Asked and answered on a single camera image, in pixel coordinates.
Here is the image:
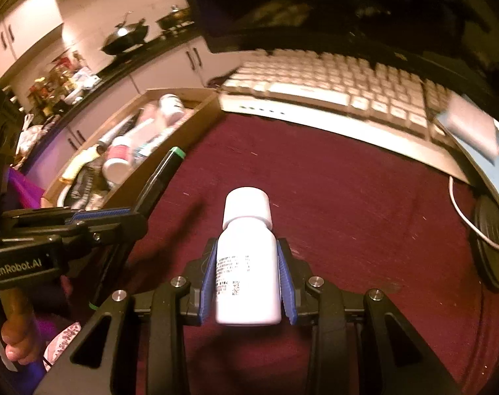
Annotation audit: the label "plastic bags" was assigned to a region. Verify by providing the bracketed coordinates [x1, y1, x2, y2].
[16, 113, 56, 161]

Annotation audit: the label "white bottle blue print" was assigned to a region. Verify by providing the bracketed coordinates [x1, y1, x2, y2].
[214, 187, 283, 328]

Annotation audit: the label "white cabinets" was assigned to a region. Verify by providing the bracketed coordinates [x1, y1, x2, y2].
[0, 0, 65, 75]
[23, 35, 242, 173]

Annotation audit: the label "black round stand base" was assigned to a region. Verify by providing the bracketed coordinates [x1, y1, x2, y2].
[474, 193, 499, 293]

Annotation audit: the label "steel wok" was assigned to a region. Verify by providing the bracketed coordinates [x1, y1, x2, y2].
[100, 10, 149, 56]

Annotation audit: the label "white upper cabinets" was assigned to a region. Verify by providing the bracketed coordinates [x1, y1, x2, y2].
[0, 0, 65, 75]

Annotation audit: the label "shallow cardboard box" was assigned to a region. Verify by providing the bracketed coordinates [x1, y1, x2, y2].
[41, 88, 225, 210]

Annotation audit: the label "white lower cabinets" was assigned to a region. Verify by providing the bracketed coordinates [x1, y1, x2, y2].
[23, 35, 242, 173]

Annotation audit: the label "white sponge block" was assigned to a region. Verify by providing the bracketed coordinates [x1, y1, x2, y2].
[436, 92, 499, 157]

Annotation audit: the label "yellow snack packet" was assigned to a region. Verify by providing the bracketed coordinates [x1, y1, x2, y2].
[59, 148, 99, 182]

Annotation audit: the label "yellow round jar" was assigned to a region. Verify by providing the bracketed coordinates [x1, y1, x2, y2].
[102, 136, 132, 184]

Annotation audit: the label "green-capped black marker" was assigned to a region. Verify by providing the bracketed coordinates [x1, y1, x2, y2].
[88, 146, 187, 311]

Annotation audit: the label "white strap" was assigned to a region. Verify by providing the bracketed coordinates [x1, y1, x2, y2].
[0, 313, 17, 373]

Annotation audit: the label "black kitchen counter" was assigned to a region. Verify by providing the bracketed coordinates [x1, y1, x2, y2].
[11, 25, 201, 173]

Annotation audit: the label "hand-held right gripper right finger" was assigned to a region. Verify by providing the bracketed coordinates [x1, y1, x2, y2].
[274, 239, 464, 395]

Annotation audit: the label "black snack packet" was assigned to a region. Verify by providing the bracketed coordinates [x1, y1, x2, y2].
[58, 160, 118, 210]

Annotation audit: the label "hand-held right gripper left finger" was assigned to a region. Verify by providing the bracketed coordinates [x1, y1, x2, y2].
[33, 236, 219, 395]

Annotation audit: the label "lidded frying pan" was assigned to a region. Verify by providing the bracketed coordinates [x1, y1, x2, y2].
[156, 4, 192, 31]

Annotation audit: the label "floral cloth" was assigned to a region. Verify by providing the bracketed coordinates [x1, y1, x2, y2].
[43, 323, 83, 373]

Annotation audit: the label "cluster of condiment bottles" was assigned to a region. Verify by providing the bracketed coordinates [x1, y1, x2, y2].
[27, 51, 89, 108]

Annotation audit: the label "person's left hand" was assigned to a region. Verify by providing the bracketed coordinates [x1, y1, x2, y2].
[1, 292, 42, 365]

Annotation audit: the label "white bottle red label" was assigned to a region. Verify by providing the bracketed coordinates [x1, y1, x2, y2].
[159, 94, 185, 126]

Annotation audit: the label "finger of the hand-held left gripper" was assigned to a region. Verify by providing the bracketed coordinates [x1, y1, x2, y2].
[47, 214, 148, 256]
[2, 208, 137, 229]

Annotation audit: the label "white packet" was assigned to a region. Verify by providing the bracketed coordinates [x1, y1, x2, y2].
[74, 68, 102, 89]

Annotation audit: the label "black computer monitor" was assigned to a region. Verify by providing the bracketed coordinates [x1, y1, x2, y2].
[171, 0, 499, 103]

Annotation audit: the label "blue notebook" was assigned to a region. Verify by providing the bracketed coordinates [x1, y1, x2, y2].
[434, 115, 499, 223]

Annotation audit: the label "white cable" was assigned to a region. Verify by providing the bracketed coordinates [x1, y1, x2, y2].
[448, 175, 499, 251]

